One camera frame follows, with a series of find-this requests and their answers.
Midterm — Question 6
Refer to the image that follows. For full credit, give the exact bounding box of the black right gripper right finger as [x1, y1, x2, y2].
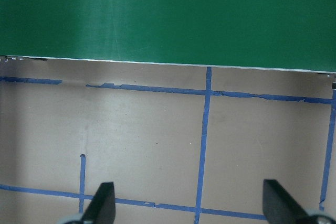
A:
[262, 179, 318, 224]

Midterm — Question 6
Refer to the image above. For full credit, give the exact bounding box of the green conveyor belt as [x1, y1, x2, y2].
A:
[1, 0, 335, 72]

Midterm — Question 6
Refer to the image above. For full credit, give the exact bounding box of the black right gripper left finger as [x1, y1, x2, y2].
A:
[82, 182, 116, 224]

